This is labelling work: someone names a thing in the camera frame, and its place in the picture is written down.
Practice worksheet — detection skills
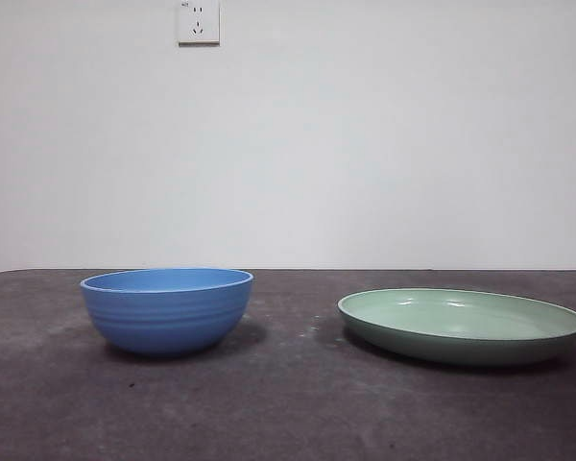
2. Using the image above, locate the green shallow plate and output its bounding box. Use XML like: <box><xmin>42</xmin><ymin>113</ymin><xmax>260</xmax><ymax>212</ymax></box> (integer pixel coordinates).
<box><xmin>336</xmin><ymin>286</ymin><xmax>576</xmax><ymax>369</ymax></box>

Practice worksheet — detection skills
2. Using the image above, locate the blue ribbed bowl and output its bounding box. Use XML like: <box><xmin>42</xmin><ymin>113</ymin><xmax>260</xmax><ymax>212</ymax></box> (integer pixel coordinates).
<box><xmin>80</xmin><ymin>267</ymin><xmax>255</xmax><ymax>357</ymax></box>

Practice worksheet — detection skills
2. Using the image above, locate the white wall socket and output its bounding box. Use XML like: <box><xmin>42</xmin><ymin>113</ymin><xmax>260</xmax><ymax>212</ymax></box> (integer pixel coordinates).
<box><xmin>177</xmin><ymin>0</ymin><xmax>222</xmax><ymax>48</ymax></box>

